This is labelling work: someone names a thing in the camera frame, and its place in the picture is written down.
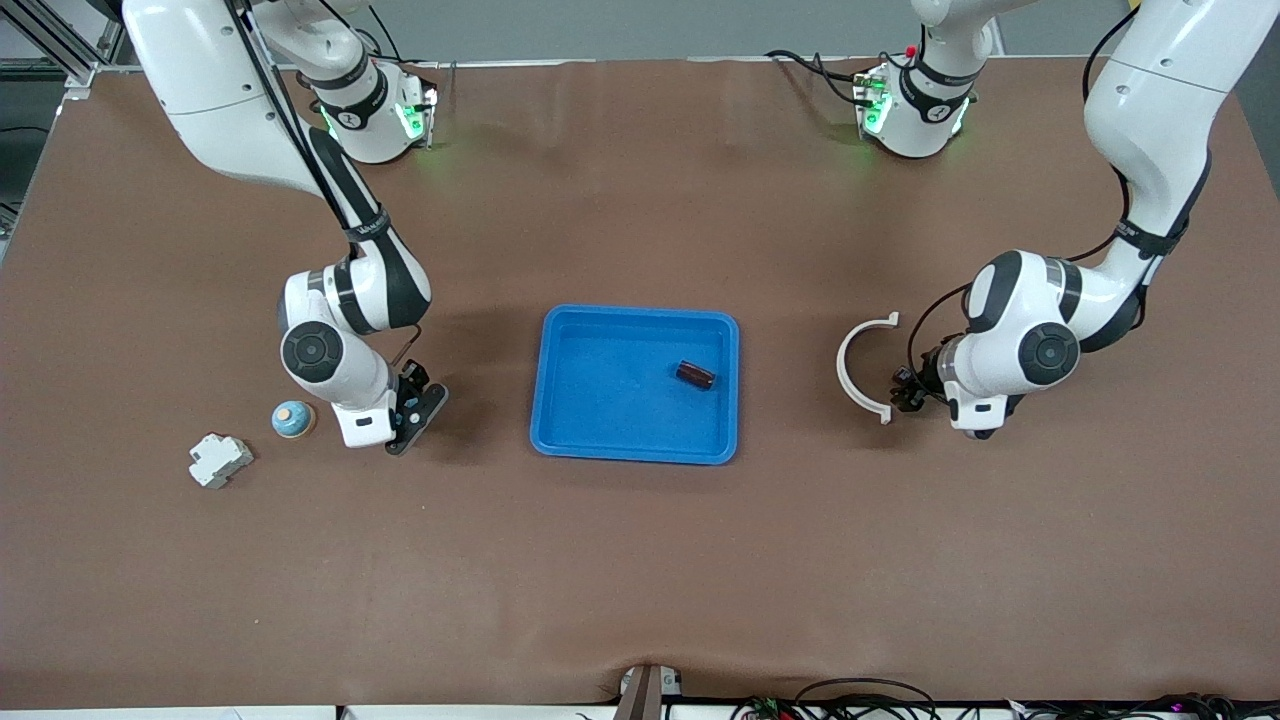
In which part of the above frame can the white curved pipe clamp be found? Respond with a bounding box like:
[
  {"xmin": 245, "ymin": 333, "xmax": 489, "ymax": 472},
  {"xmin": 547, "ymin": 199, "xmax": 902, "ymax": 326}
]
[{"xmin": 836, "ymin": 311, "xmax": 901, "ymax": 426}]

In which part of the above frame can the black base cable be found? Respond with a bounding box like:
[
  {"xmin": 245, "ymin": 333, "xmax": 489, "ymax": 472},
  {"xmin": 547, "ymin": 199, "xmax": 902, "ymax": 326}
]
[
  {"xmin": 370, "ymin": 5, "xmax": 457, "ymax": 106},
  {"xmin": 765, "ymin": 48, "xmax": 871, "ymax": 106}
]

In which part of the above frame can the white circuit breaker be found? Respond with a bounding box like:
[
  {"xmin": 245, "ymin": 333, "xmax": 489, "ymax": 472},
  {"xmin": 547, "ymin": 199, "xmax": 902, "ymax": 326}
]
[{"xmin": 188, "ymin": 432, "xmax": 255, "ymax": 490}]

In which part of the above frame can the black right base cable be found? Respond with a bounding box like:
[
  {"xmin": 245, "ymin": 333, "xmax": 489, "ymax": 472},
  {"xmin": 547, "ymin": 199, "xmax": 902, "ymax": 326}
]
[{"xmin": 370, "ymin": 5, "xmax": 457, "ymax": 106}]

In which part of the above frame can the blue bell beige button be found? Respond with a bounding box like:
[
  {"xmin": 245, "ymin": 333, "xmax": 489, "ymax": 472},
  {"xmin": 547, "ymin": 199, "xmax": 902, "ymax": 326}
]
[{"xmin": 271, "ymin": 400, "xmax": 318, "ymax": 440}]

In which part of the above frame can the blue plastic tray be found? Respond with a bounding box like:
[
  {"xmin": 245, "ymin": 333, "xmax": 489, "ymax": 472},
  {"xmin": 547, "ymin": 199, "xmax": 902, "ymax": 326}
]
[{"xmin": 530, "ymin": 304, "xmax": 741, "ymax": 466}]

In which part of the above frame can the metal table edge bracket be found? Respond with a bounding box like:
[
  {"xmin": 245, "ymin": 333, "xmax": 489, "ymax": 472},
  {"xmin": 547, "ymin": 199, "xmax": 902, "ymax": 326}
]
[{"xmin": 618, "ymin": 664, "xmax": 685, "ymax": 720}]

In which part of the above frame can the aluminium frame profile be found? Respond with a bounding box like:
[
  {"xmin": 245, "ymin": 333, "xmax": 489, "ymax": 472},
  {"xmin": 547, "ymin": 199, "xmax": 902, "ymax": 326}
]
[{"xmin": 15, "ymin": 0, "xmax": 136, "ymax": 101}]

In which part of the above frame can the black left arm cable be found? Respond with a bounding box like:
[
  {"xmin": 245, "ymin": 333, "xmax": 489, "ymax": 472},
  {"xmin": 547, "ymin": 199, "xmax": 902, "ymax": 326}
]
[{"xmin": 905, "ymin": 5, "xmax": 1201, "ymax": 376}]

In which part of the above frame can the black cable bundle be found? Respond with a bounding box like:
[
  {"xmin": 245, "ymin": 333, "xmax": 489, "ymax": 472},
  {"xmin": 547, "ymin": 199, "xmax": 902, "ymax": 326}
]
[{"xmin": 728, "ymin": 677, "xmax": 1280, "ymax": 720}]

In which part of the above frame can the black left base cable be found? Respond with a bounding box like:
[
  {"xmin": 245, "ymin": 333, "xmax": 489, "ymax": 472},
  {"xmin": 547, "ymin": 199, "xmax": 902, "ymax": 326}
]
[{"xmin": 765, "ymin": 48, "xmax": 871, "ymax": 106}]

